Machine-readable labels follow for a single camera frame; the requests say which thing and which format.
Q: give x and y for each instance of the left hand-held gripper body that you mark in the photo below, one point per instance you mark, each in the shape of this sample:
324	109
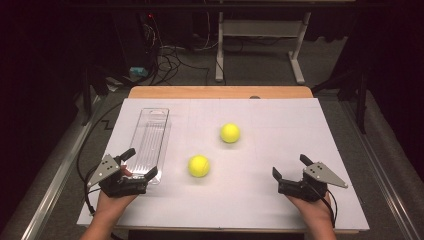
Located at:
121	186

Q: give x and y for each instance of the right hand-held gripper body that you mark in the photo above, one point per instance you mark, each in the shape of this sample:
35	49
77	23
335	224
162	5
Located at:
306	190

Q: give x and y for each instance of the clear plastic tray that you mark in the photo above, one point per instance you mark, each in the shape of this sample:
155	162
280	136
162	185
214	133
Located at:
150	133

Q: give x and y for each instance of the yellow tennis ball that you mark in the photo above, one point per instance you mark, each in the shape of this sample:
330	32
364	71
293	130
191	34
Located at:
199	165
230	133

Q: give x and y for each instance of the person's left hand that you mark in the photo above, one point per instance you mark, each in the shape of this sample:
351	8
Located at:
113	205

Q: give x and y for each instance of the person's right hand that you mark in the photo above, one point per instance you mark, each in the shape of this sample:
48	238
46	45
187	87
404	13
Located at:
310	210

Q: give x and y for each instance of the white table cover board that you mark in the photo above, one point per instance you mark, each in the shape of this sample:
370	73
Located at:
260	200

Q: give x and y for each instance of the black metal stand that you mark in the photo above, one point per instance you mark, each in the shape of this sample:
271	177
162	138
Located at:
87	96
361	100

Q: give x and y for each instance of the teal box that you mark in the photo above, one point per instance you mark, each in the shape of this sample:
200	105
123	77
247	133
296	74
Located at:
138	71

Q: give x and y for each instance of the black computer tower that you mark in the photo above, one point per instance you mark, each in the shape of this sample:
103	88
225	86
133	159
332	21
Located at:
133	40

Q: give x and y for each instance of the aluminium floor rail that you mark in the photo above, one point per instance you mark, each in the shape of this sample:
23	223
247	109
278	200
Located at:
376	173
56	180

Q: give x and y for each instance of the white desk frame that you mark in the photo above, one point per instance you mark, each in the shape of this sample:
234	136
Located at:
260	28

